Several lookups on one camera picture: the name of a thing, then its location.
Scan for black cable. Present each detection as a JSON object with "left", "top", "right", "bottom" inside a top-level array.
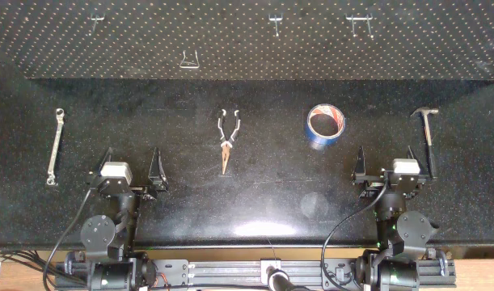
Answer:
[
  {"left": 320, "top": 179, "right": 390, "bottom": 291},
  {"left": 42, "top": 188, "right": 93, "bottom": 291}
]

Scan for mounting rail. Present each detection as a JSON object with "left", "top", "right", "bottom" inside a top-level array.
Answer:
[{"left": 54, "top": 249, "right": 458, "bottom": 291}]

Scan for wrench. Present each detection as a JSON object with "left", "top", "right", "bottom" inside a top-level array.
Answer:
[{"left": 45, "top": 108, "right": 65, "bottom": 187}]

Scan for pliers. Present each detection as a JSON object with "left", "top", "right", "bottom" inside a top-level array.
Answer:
[{"left": 217, "top": 108, "right": 242, "bottom": 176}]

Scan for roll of blue tape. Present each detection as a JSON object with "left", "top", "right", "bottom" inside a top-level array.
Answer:
[{"left": 305, "top": 103, "right": 347, "bottom": 149}]

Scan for black pegboard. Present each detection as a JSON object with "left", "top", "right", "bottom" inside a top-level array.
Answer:
[{"left": 0, "top": 0, "right": 494, "bottom": 82}]

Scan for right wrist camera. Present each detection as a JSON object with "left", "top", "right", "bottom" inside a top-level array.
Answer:
[{"left": 391, "top": 158, "right": 421, "bottom": 176}]

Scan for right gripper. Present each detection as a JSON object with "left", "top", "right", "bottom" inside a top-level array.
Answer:
[{"left": 351, "top": 145, "right": 430, "bottom": 200}]

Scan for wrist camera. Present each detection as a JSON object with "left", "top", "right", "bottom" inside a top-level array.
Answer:
[
  {"left": 391, "top": 158, "right": 421, "bottom": 176},
  {"left": 99, "top": 161, "right": 133, "bottom": 185}
]

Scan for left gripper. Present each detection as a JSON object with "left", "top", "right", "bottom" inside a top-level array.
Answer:
[{"left": 87, "top": 146, "right": 170, "bottom": 201}]

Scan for hammer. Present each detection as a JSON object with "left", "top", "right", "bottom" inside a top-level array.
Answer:
[{"left": 410, "top": 106, "right": 440, "bottom": 179}]

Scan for metal hook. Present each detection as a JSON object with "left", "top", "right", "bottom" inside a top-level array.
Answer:
[
  {"left": 268, "top": 14, "right": 283, "bottom": 38},
  {"left": 179, "top": 49, "right": 201, "bottom": 70},
  {"left": 344, "top": 14, "right": 375, "bottom": 40},
  {"left": 89, "top": 14, "right": 106, "bottom": 36}
]

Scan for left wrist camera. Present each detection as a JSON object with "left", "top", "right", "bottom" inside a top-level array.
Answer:
[{"left": 99, "top": 161, "right": 133, "bottom": 185}]

